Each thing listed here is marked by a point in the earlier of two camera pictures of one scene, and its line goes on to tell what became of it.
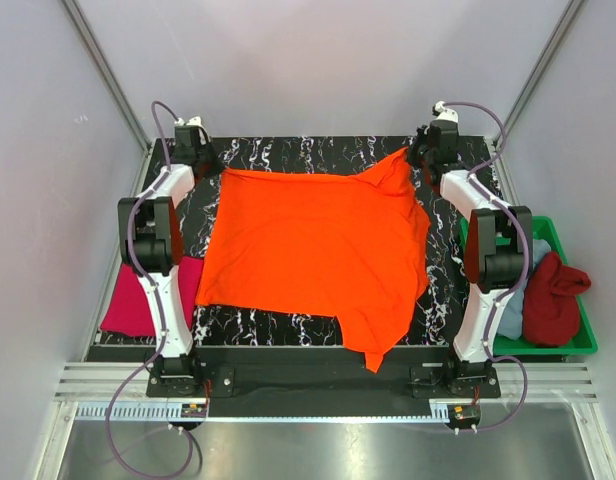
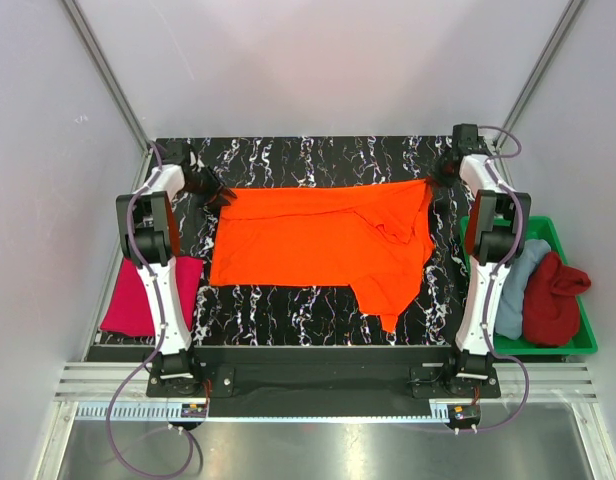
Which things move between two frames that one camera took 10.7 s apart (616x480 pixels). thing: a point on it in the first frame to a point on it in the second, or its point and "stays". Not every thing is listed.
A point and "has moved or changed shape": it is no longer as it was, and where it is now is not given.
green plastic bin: [545, 229] stays
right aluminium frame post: [566, 18] stays
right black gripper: [421, 137] to [438, 177]
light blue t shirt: [511, 324] stays
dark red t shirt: [551, 309] stays
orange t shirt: [353, 246] has moved or changed shape
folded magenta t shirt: [131, 311] stays
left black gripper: [217, 165] to [214, 182]
